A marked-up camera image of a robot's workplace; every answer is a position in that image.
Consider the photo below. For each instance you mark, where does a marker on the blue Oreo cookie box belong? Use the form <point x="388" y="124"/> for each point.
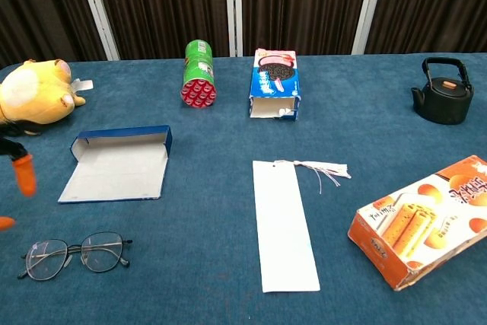
<point x="274" y="74"/>

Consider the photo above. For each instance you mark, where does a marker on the black wire-frame eyeglasses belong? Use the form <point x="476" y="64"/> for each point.
<point x="45" y="260"/>

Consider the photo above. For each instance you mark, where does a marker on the green chip can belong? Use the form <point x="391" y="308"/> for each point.
<point x="198" y="70"/>

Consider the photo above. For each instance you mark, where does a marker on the white partition frame post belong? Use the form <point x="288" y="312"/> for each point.
<point x="367" y="7"/>
<point x="239" y="7"/>
<point x="229" y="7"/>
<point x="97" y="11"/>

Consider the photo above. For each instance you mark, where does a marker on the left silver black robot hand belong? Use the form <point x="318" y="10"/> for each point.
<point x="24" y="176"/>

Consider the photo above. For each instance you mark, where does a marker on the brown curtain panel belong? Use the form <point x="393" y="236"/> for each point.
<point x="38" y="9"/>
<point x="300" y="5"/>
<point x="433" y="5"/>
<point x="163" y="5"/>

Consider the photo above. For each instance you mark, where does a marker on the blue cardboard glasses case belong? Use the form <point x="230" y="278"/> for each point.
<point x="114" y="173"/>

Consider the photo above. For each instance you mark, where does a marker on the orange biscuit roll box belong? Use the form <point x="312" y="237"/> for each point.
<point x="418" y="222"/>

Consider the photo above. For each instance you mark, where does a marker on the blue felt table cover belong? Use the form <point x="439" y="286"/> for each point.
<point x="190" y="188"/>

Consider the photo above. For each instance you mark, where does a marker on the black kettle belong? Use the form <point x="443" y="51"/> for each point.
<point x="443" y="108"/>

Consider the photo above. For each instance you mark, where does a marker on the white bookmark with tassel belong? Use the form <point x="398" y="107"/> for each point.
<point x="283" y="226"/>

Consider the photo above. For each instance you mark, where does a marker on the yellow plush toy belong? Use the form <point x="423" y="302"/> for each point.
<point x="34" y="93"/>

